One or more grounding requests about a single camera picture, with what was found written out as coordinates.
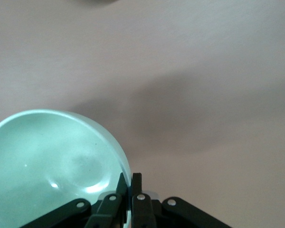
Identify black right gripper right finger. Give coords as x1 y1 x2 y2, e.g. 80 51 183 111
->
132 172 232 228

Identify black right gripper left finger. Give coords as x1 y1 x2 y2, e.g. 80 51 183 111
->
19 172 129 228

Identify pale green bowl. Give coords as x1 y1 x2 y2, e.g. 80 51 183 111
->
0 108 132 228

